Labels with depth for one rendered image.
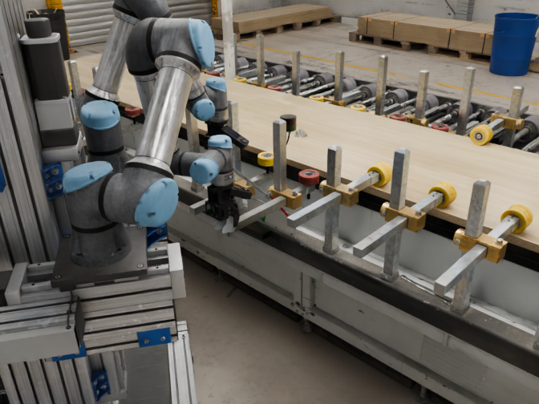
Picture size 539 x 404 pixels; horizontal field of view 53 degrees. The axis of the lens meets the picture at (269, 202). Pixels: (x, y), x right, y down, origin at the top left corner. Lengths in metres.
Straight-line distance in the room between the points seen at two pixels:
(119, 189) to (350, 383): 1.53
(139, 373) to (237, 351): 0.53
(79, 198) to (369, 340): 1.51
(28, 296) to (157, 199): 0.43
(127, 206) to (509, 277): 1.23
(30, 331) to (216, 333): 1.45
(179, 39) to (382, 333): 1.52
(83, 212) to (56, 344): 0.31
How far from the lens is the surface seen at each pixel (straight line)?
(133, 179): 1.24
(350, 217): 2.14
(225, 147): 1.66
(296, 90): 3.32
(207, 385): 2.46
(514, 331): 1.76
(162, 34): 1.40
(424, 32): 8.57
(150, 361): 2.31
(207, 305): 2.88
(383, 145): 2.40
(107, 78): 1.88
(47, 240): 1.57
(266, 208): 1.93
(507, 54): 7.50
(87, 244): 1.35
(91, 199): 1.29
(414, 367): 2.34
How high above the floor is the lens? 1.77
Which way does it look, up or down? 27 degrees down
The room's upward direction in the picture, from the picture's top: 1 degrees counter-clockwise
